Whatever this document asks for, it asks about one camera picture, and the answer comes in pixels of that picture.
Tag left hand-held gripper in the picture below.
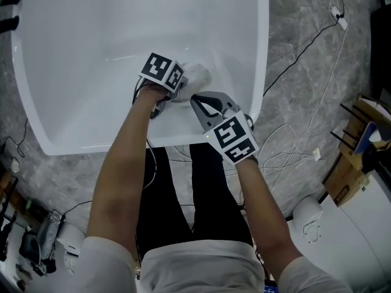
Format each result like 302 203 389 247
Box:
139 52 189 101

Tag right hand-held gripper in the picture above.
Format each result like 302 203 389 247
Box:
189 90 260 165

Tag white fluffy cleaning mitt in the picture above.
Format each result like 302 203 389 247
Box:
170 62 212 103

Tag white bathtub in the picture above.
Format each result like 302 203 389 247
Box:
11 0 269 157

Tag person's left forearm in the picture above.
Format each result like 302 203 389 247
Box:
86 84 172 247

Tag person's right forearm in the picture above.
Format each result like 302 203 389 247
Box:
235 156 302 282

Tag person's black trousers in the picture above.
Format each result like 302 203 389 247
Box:
136 143 254 253

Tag black router with antennas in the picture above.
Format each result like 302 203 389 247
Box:
330 102 364 143

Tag white rounded device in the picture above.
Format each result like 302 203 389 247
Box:
293 195 324 244
57 223 86 276

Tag printed brown cardboard box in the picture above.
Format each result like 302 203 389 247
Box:
323 157 372 207

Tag blue and white flat box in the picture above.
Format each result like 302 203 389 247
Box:
353 121 378 156

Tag white power strip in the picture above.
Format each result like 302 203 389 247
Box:
329 5 349 31

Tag person's white shirt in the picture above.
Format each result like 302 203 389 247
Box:
73 236 352 293

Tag open cardboard box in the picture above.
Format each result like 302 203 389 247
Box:
338 95 391 173

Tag black round device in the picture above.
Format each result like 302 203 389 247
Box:
362 148 382 173

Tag black furniture piece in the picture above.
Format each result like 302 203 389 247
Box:
370 4 391 97

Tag white cabinet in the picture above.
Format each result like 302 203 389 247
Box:
285 163 391 293

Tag grey fabric bag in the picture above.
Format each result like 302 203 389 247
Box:
20 212 67 268

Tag white side table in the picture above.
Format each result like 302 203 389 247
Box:
0 200 80 293

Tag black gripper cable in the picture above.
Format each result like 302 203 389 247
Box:
131 77 159 192

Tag long white cable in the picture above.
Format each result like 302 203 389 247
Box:
262 26 349 192

